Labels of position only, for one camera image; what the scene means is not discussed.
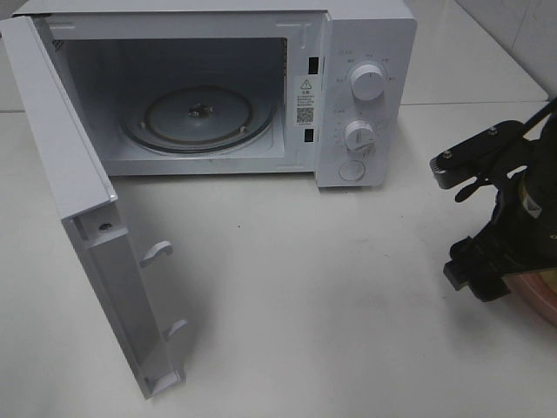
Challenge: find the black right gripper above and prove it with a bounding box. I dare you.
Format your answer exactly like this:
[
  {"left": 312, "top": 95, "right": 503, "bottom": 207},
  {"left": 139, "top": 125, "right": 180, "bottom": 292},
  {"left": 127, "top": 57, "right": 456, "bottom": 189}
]
[{"left": 443, "top": 173, "right": 556, "bottom": 302}]

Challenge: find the white microwave door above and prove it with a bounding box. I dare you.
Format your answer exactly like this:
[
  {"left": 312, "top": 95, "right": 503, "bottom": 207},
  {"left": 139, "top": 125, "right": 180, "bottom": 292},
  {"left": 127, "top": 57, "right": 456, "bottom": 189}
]
[{"left": 1, "top": 17, "right": 185, "bottom": 399}]

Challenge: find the white timer knob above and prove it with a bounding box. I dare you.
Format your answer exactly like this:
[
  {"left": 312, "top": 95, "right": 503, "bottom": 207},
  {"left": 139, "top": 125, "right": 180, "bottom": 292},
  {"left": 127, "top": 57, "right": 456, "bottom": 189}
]
[{"left": 344, "top": 120, "right": 376, "bottom": 152}]

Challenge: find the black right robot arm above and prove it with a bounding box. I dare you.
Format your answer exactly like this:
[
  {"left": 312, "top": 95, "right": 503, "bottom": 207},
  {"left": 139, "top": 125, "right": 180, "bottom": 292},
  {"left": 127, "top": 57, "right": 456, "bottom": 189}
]
[{"left": 443, "top": 118, "right": 556, "bottom": 302}]

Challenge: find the upper white power knob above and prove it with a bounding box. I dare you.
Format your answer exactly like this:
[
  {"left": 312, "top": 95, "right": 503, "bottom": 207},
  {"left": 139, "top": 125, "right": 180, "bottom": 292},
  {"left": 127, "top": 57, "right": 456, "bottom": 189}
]
[{"left": 350, "top": 64, "right": 386, "bottom": 101}]

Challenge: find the glass microwave turntable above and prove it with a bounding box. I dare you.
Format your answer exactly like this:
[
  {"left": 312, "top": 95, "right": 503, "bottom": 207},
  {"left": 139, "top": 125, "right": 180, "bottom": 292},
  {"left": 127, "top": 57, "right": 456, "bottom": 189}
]
[{"left": 121, "top": 84, "right": 277, "bottom": 154}]

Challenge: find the white warning label sticker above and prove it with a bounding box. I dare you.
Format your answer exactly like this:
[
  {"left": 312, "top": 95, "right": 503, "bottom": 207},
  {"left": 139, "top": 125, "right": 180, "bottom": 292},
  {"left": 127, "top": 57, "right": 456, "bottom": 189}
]
[{"left": 293, "top": 75, "right": 322, "bottom": 127}]

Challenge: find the pink round plate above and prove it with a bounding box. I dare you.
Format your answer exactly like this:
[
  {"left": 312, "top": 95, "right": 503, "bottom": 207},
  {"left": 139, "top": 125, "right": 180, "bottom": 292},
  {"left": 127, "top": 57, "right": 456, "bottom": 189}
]
[{"left": 507, "top": 270, "right": 557, "bottom": 327}]

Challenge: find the round white door button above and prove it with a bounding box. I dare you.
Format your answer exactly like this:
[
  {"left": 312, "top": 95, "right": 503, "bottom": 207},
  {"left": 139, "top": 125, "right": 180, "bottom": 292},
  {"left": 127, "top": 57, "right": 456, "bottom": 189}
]
[{"left": 339, "top": 160, "right": 366, "bottom": 181}]

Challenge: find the white microwave oven body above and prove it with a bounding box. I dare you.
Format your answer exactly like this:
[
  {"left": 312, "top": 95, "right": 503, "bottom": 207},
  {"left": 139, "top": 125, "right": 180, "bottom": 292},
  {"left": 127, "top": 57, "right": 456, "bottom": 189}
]
[{"left": 9, "top": 1, "right": 417, "bottom": 187}]

